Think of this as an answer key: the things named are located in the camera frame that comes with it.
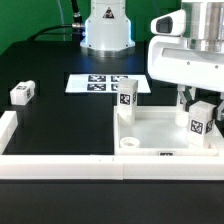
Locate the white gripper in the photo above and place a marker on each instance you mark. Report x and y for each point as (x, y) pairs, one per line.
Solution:
(188, 49)

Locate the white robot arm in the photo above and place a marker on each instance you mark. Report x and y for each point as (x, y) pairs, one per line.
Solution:
(108, 30)

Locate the white square table top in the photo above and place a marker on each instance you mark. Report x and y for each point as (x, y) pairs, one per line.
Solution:
(154, 133)

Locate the white marker base plate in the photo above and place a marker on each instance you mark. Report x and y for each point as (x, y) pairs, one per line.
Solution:
(102, 83)

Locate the white U-shaped obstacle fence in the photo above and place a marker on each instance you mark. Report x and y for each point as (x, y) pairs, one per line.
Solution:
(102, 167)

